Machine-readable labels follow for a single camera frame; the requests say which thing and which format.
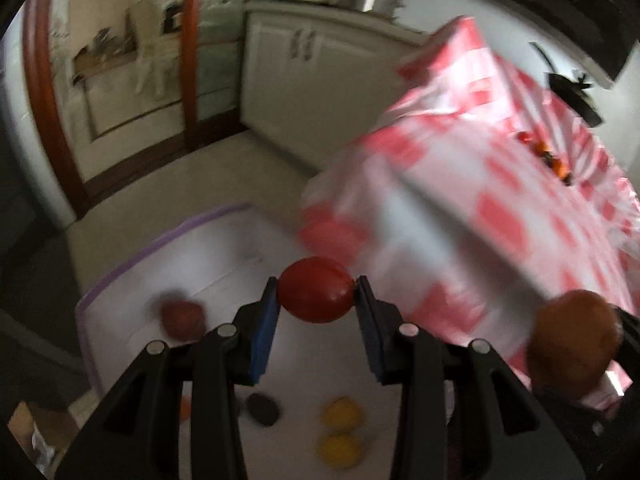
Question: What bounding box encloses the brownish orange pomegranate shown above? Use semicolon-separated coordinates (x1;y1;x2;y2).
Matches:
527;289;623;401

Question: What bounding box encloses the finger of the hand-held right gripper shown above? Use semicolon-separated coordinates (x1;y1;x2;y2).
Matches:
614;306;640;362

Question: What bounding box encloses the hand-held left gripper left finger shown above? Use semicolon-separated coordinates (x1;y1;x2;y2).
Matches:
55;276;281;480

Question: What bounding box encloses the grey refrigerator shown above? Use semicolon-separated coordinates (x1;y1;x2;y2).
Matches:
0;145;93;411

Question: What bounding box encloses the red white checkered plastic tablecloth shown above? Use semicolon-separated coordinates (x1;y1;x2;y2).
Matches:
297;15;640;421

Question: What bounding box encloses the yellow striped pepino melon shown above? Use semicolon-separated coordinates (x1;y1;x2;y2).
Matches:
317;432;363;471
322;397;363;431

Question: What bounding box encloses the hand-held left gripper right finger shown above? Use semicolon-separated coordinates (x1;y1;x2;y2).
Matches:
354;275;586;480

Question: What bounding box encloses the brown cardboard box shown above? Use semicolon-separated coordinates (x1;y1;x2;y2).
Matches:
7;400;81;477

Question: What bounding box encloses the dark red pomegranate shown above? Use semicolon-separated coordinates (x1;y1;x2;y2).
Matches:
159;292;207;343

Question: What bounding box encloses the white box with purple rim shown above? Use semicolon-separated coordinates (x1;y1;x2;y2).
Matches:
75;203;406;480

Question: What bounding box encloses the brown wooden door frame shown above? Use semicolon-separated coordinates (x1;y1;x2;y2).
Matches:
22;0;243;217

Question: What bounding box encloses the white kitchen cabinet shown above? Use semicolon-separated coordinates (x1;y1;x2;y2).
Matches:
240;2;432;171

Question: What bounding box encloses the white chair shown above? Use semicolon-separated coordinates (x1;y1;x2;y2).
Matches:
127;0;175;101

